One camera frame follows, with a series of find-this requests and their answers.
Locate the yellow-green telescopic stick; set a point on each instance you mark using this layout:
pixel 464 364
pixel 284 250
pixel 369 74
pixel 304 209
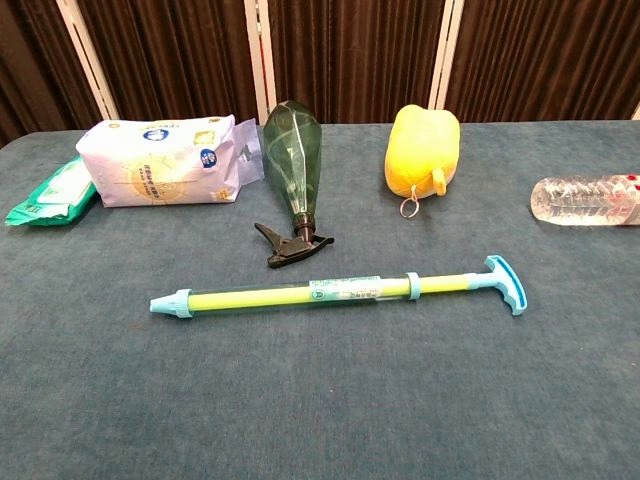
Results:
pixel 510 285

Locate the yellow plush pouch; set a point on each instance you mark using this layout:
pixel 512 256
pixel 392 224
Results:
pixel 420 150

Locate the teal felt table cover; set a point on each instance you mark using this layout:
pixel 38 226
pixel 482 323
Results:
pixel 320 400

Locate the white tissue pack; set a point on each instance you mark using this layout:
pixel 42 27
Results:
pixel 160 165

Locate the dark brown curtain panel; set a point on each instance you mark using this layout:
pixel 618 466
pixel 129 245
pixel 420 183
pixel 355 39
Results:
pixel 350 55
pixel 550 55
pixel 170 55
pixel 30 65

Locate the clear plastic water bottle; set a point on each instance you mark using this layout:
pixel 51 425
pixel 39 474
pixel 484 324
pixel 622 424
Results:
pixel 580 200

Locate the green wet wipes pack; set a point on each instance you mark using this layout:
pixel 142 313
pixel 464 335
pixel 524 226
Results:
pixel 50 200

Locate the white partition frame post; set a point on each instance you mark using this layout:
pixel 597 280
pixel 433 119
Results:
pixel 636 112
pixel 87 60
pixel 260 60
pixel 447 60

